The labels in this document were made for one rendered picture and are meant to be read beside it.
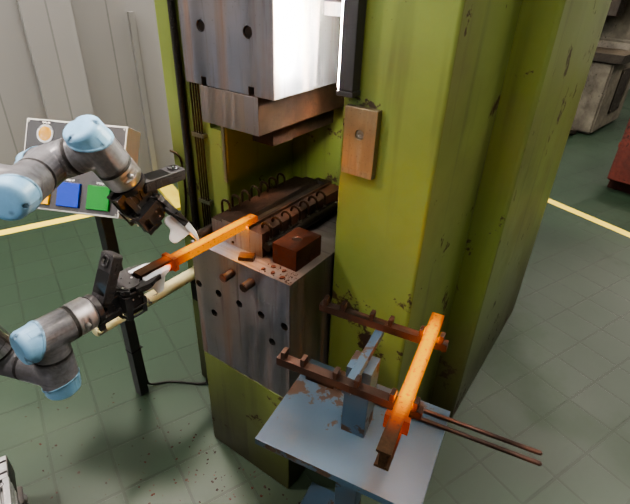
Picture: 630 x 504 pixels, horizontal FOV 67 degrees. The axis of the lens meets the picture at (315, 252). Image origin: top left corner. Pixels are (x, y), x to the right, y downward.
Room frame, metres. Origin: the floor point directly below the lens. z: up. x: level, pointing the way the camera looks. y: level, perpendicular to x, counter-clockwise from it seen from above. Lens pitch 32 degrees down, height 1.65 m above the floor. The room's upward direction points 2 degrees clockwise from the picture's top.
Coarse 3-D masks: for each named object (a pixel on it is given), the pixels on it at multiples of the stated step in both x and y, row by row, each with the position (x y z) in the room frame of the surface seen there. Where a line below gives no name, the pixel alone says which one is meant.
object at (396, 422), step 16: (432, 320) 0.86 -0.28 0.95; (432, 336) 0.80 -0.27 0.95; (416, 352) 0.75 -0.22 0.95; (416, 368) 0.70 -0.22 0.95; (416, 384) 0.66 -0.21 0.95; (400, 400) 0.62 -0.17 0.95; (384, 416) 0.58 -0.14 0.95; (400, 416) 0.58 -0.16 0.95; (384, 432) 0.54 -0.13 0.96; (400, 432) 0.57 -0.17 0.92; (384, 448) 0.51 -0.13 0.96; (384, 464) 0.50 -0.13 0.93
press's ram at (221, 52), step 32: (192, 0) 1.26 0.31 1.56; (224, 0) 1.20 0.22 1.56; (256, 0) 1.15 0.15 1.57; (288, 0) 1.17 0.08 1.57; (320, 0) 1.27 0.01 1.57; (192, 32) 1.26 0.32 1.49; (224, 32) 1.20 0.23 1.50; (256, 32) 1.15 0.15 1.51; (288, 32) 1.17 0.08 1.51; (320, 32) 1.27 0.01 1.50; (192, 64) 1.27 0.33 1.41; (224, 64) 1.21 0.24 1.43; (256, 64) 1.15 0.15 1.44; (288, 64) 1.17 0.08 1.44; (320, 64) 1.28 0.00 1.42; (256, 96) 1.15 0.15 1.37; (288, 96) 1.17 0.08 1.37
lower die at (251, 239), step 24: (264, 192) 1.45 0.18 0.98; (288, 192) 1.44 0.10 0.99; (312, 192) 1.43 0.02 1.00; (336, 192) 1.47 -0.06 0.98; (216, 216) 1.27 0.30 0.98; (240, 216) 1.26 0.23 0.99; (264, 216) 1.24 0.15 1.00; (288, 216) 1.26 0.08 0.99; (240, 240) 1.20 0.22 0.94; (264, 240) 1.16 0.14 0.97
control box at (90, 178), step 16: (32, 128) 1.44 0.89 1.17; (112, 128) 1.41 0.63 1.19; (128, 128) 1.41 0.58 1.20; (32, 144) 1.42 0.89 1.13; (128, 144) 1.39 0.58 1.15; (80, 176) 1.35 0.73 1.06; (96, 176) 1.34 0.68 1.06; (48, 208) 1.31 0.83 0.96; (64, 208) 1.30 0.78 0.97; (80, 208) 1.30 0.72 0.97; (112, 208) 1.29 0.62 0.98
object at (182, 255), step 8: (248, 216) 1.22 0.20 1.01; (256, 216) 1.23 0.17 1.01; (232, 224) 1.17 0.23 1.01; (240, 224) 1.17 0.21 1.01; (248, 224) 1.20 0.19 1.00; (216, 232) 1.12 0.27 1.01; (224, 232) 1.12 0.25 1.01; (232, 232) 1.14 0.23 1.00; (200, 240) 1.07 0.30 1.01; (208, 240) 1.07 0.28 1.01; (216, 240) 1.09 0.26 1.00; (224, 240) 1.11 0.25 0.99; (184, 248) 1.03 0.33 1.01; (192, 248) 1.03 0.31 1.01; (200, 248) 1.04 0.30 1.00; (208, 248) 1.07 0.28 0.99; (168, 256) 0.98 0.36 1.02; (176, 256) 0.99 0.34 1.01; (184, 256) 1.00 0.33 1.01; (192, 256) 1.02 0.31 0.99; (152, 264) 0.94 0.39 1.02; (160, 264) 0.94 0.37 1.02; (168, 264) 0.97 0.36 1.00; (176, 264) 0.97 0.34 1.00; (136, 272) 0.90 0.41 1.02; (144, 272) 0.91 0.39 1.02
